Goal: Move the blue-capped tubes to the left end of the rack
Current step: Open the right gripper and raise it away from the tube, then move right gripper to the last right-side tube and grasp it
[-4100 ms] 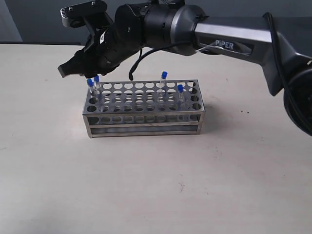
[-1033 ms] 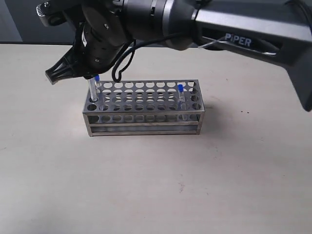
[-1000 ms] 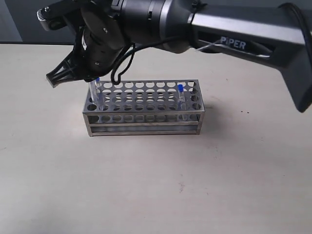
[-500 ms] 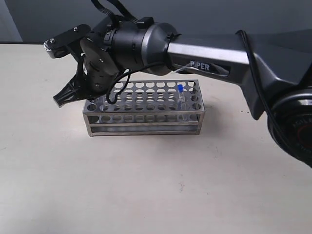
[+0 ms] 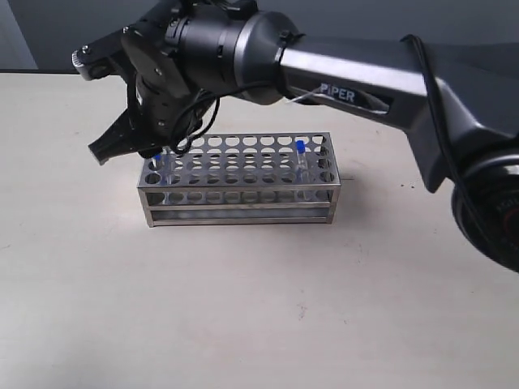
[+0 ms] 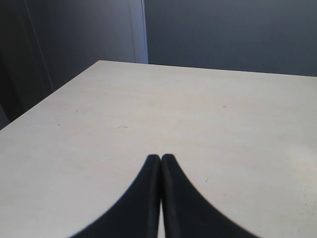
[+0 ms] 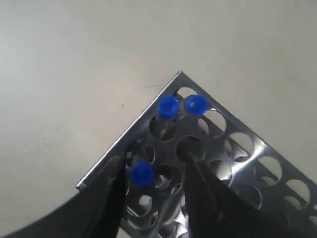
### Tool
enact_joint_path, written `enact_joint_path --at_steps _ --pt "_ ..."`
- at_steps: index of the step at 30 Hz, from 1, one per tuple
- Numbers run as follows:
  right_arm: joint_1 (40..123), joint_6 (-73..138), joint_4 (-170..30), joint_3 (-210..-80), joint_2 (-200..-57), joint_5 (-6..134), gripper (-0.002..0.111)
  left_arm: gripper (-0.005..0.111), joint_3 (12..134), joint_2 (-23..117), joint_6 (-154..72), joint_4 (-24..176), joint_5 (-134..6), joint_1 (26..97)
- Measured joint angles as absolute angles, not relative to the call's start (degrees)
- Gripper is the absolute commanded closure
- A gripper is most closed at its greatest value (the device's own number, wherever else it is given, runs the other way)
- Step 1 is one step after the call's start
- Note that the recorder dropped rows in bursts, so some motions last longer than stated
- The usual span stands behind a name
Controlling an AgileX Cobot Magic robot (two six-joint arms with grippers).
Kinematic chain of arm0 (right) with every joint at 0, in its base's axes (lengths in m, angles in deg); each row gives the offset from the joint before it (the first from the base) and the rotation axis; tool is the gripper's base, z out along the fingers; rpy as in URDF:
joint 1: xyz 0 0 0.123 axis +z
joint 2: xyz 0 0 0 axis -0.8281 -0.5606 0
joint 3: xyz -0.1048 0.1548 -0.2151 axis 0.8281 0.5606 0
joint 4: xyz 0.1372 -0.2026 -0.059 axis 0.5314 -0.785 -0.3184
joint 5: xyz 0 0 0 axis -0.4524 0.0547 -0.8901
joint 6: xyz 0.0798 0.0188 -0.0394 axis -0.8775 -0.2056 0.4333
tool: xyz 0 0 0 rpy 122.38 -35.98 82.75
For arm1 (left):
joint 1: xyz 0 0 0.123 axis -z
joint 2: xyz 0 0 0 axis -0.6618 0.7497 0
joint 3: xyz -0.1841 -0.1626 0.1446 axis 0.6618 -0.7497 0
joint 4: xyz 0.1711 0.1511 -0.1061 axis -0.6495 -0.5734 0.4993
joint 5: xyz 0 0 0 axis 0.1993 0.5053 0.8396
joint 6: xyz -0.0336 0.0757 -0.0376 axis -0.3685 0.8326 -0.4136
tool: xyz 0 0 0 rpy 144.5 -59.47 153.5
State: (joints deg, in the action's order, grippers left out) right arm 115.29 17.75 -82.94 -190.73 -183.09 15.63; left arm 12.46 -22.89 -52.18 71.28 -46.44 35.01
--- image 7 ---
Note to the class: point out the stainless steel test tube rack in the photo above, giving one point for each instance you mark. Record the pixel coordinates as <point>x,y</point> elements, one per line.
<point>234,153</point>

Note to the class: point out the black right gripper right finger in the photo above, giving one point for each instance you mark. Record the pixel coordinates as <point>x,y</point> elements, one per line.
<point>216,211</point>

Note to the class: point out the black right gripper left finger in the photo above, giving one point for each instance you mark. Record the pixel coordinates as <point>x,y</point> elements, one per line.
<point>94,212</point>

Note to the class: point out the blue-capped tube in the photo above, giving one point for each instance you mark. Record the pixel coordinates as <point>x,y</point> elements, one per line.
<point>192,106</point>
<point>142,173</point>
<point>168,109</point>

